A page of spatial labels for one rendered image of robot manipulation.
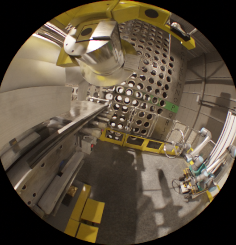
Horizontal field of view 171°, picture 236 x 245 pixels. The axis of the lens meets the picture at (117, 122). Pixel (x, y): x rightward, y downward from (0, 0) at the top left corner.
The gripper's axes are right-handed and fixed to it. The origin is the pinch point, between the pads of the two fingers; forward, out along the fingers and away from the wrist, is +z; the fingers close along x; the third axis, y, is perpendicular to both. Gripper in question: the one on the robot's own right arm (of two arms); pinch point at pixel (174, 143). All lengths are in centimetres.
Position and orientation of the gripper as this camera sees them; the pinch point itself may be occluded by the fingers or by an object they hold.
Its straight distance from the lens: 109.4
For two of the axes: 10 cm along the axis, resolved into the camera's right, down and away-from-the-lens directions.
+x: 0.6, -1.5, 9.9
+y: -2.5, 9.6, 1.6
